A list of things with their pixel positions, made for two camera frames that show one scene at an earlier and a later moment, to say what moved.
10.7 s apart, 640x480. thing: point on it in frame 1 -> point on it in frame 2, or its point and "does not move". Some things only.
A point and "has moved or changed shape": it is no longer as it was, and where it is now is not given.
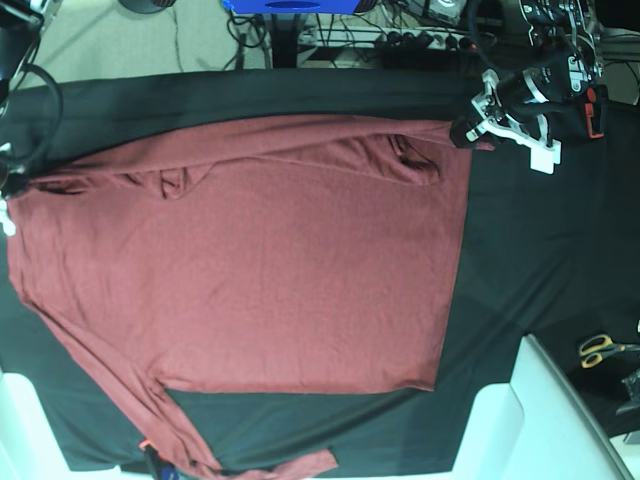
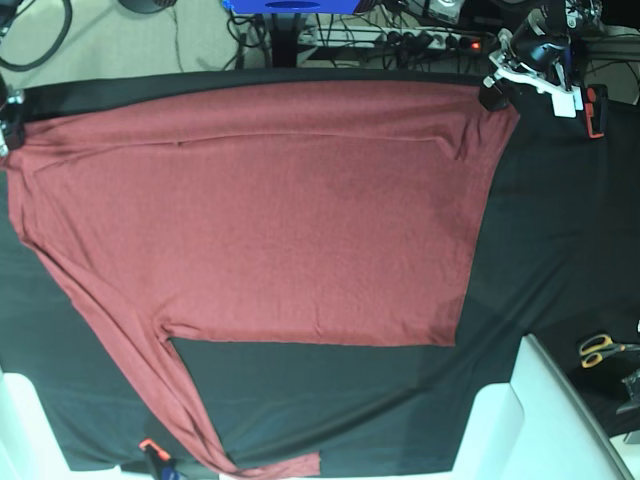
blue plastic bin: [291, 7] does not move
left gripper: [5, 219] -> [12, 119]
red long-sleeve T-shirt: [247, 253] has moved or changed shape
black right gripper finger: [458, 130] -> [494, 98]
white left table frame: [29, 446] does not move
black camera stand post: [284, 39] does not move
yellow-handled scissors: [595, 347] does not move
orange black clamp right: [596, 110] does not move
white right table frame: [534, 428] does not move
